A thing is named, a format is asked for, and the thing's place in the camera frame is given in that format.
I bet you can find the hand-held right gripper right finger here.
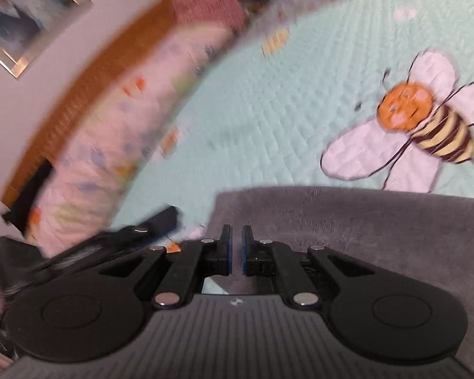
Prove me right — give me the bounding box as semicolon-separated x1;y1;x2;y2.
243;225;376;310

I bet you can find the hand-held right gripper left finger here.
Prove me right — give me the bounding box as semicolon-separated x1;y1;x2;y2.
100;225;233;310

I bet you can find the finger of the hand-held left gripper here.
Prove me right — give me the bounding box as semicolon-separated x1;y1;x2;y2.
103;205;181;245

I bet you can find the grey knit garment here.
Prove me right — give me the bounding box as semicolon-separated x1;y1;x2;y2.
199;185;474;364

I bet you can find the pink floral quilt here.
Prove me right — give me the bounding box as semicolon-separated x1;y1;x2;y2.
26;20;238;257

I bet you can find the wooden headboard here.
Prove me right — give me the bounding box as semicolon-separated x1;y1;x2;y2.
0;0;178;210

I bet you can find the pink knitted garment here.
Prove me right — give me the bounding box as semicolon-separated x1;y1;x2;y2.
170;0;269;36

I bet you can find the framed wall picture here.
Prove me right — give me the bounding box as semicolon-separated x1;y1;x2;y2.
0;0;93;77

